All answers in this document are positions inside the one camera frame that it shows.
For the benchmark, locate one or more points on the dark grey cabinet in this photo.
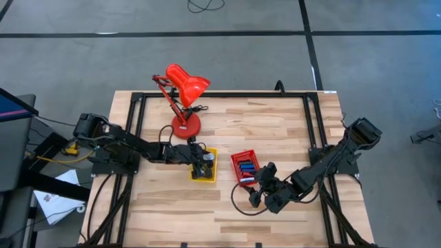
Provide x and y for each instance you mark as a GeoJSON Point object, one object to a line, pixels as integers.
{"type": "Point", "coordinates": [13, 151]}

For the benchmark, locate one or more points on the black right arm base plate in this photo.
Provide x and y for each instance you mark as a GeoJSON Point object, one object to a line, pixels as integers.
{"type": "Point", "coordinates": [351, 169]}

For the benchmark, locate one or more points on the red desk lamp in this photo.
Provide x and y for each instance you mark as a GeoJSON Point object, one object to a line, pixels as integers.
{"type": "Point", "coordinates": [187, 86]}

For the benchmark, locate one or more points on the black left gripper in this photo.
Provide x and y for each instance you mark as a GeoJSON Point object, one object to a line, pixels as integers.
{"type": "Point", "coordinates": [187, 154]}

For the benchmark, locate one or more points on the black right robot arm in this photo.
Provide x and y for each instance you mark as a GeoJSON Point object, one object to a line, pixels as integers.
{"type": "Point", "coordinates": [327, 162]}

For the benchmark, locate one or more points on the black stand foot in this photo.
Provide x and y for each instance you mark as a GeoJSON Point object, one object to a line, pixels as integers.
{"type": "Point", "coordinates": [427, 135]}

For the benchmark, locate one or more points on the dark blue rectangular box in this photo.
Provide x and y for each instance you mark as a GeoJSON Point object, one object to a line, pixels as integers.
{"type": "Point", "coordinates": [247, 166]}

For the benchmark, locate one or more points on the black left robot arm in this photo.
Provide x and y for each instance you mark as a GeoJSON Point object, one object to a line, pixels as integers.
{"type": "Point", "coordinates": [127, 141]}

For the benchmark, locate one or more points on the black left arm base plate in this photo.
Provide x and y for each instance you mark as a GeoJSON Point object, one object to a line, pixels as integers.
{"type": "Point", "coordinates": [103, 169]}

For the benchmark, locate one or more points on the yellow plastic basket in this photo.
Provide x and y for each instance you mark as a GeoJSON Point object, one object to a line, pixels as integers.
{"type": "Point", "coordinates": [214, 172]}

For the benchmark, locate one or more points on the monitor with blue screen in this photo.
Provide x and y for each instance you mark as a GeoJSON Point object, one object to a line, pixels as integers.
{"type": "Point", "coordinates": [13, 110]}

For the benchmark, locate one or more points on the white paper sheet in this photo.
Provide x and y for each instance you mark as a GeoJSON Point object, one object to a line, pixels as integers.
{"type": "Point", "coordinates": [55, 206]}

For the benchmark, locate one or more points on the white rectangular box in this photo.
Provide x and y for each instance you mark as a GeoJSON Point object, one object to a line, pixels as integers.
{"type": "Point", "coordinates": [246, 180]}

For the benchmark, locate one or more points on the black desk frame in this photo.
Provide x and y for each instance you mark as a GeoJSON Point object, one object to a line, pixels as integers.
{"type": "Point", "coordinates": [62, 189]}

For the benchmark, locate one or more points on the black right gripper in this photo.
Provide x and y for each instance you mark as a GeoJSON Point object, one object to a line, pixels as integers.
{"type": "Point", "coordinates": [277, 194]}

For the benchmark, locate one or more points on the red plastic basket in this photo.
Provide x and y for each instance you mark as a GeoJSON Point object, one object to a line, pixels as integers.
{"type": "Point", "coordinates": [236, 162]}

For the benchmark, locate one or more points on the black aluminium table frame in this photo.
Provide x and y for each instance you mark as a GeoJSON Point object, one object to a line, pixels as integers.
{"type": "Point", "coordinates": [224, 94]}

